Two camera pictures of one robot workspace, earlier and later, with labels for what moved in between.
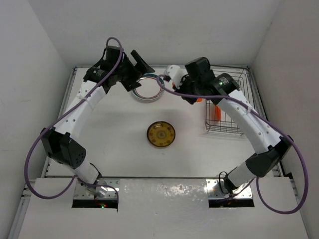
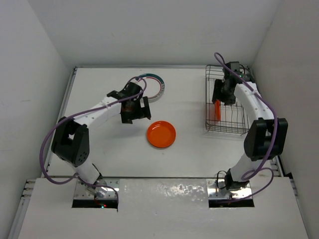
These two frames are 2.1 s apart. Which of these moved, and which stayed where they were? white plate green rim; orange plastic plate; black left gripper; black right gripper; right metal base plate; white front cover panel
Moved: black right gripper; black left gripper
Stayed: white front cover panel; right metal base plate; white plate green rim; orange plastic plate
